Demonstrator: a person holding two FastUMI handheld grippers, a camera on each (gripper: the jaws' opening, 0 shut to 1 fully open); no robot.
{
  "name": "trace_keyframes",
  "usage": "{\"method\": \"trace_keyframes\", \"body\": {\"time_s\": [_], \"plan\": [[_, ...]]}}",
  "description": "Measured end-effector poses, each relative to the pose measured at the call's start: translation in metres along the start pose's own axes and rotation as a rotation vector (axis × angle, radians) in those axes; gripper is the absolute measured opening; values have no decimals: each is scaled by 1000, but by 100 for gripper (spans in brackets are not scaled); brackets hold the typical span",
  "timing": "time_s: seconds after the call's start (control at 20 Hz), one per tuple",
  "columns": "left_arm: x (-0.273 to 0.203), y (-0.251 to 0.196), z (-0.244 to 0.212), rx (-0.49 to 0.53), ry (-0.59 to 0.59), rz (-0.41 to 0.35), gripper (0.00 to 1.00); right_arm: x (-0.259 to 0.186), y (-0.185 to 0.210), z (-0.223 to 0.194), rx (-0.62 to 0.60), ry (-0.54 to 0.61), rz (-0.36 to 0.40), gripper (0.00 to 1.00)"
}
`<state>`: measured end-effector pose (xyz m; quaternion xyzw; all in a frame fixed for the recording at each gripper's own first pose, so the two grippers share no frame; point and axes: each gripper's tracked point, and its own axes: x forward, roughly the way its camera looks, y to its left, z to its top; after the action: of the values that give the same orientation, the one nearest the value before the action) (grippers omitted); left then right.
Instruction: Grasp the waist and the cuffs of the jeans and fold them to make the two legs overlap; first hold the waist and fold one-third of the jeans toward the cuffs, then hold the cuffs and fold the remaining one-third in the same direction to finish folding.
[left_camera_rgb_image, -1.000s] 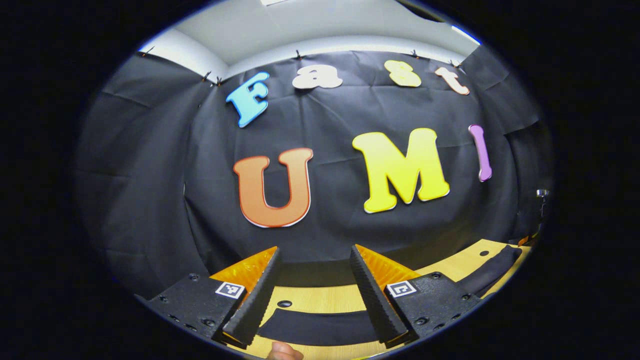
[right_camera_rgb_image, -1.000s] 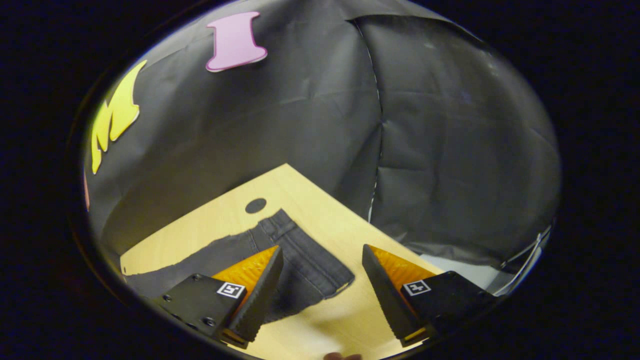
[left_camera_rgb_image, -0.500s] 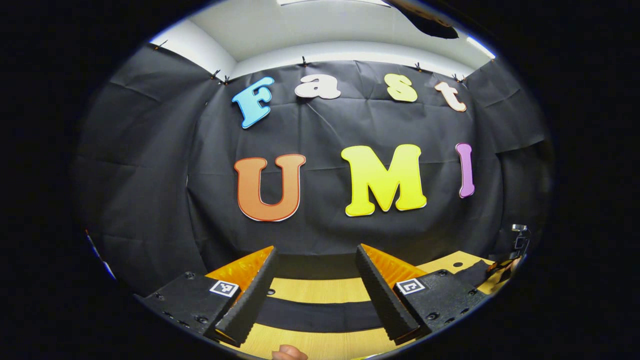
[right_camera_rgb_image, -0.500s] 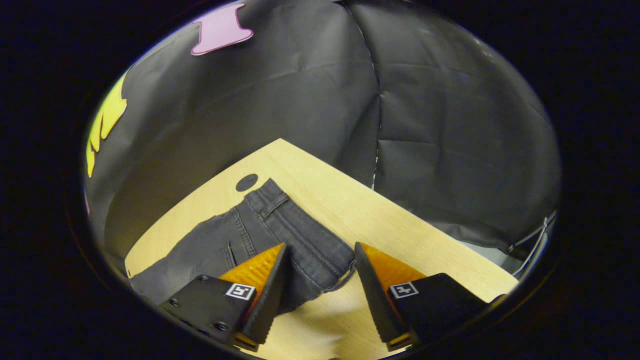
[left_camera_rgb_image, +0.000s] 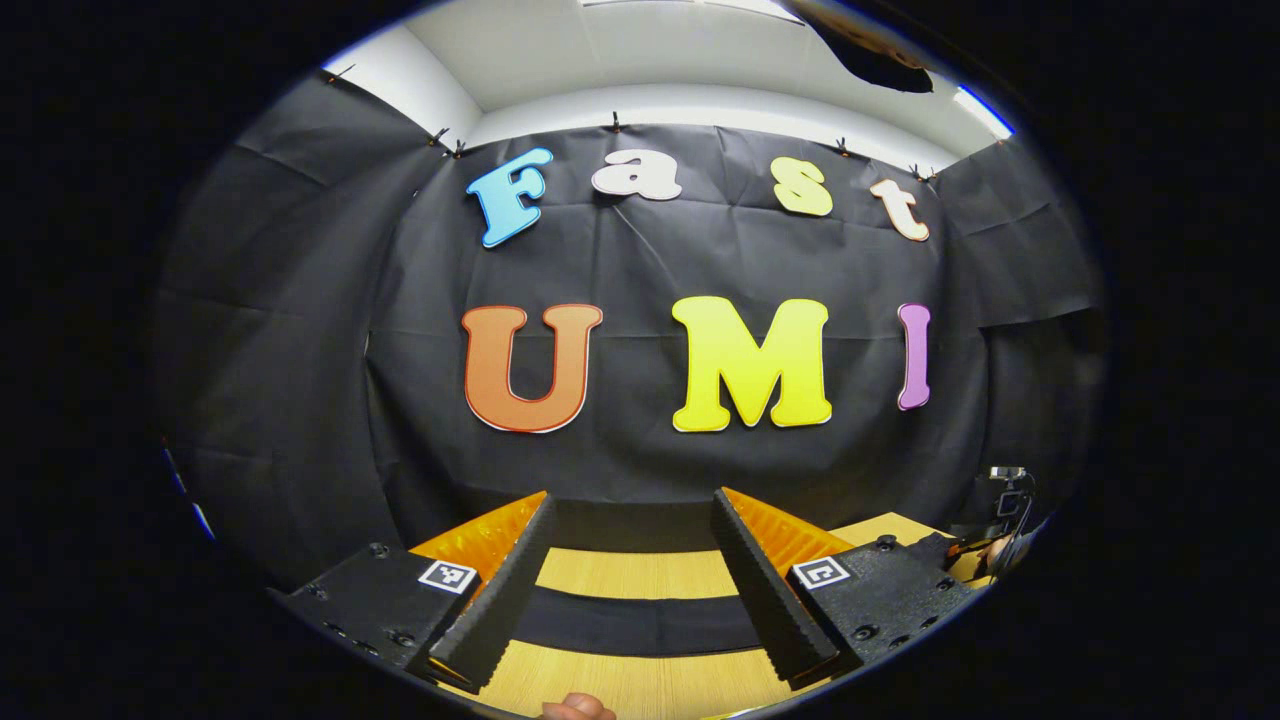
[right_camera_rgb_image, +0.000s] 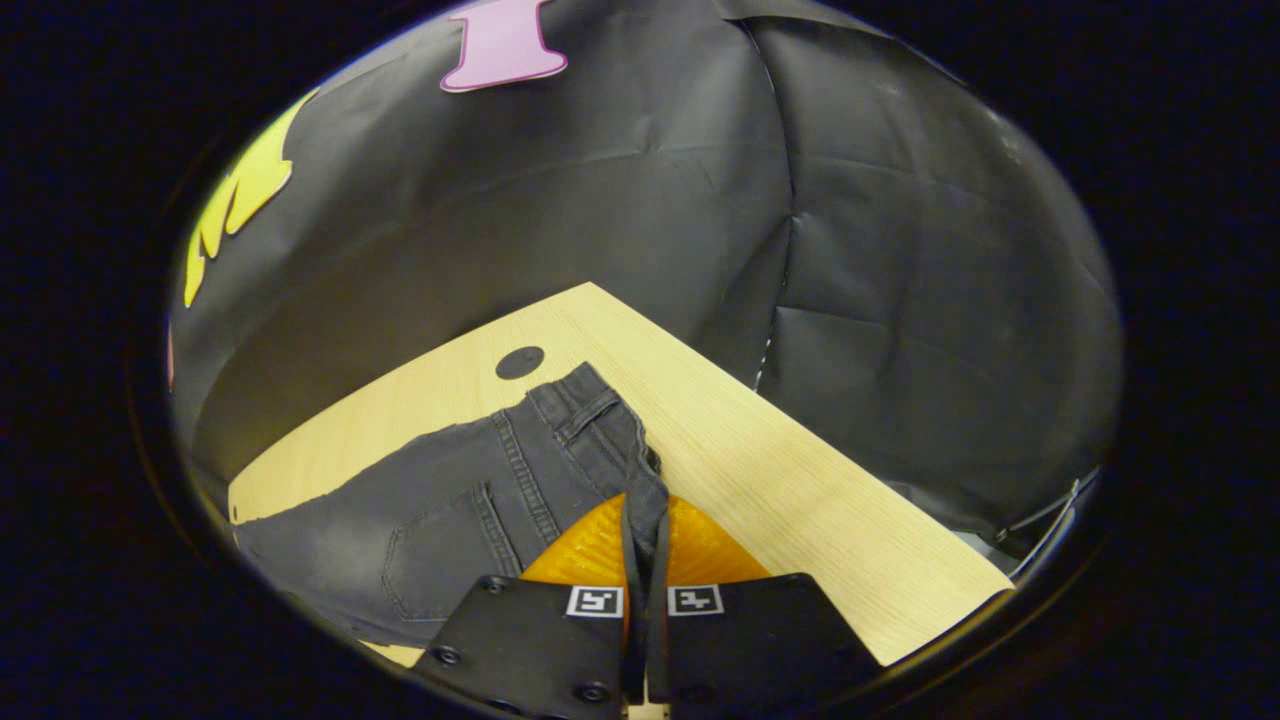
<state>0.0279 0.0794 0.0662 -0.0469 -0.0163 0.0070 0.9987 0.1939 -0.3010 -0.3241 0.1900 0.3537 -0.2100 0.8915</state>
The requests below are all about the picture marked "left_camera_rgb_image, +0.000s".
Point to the black backdrop cloth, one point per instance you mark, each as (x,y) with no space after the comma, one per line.
(640,260)

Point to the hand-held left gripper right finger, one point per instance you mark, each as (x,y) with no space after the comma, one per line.
(765,600)

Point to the ceiling light panel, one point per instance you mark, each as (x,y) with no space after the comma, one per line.
(983,112)

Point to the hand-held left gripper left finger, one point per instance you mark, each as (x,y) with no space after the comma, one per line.
(505,600)

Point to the dark rounded object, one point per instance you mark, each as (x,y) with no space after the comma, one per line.
(880,65)

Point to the dark grey jeans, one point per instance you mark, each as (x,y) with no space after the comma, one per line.
(640,620)

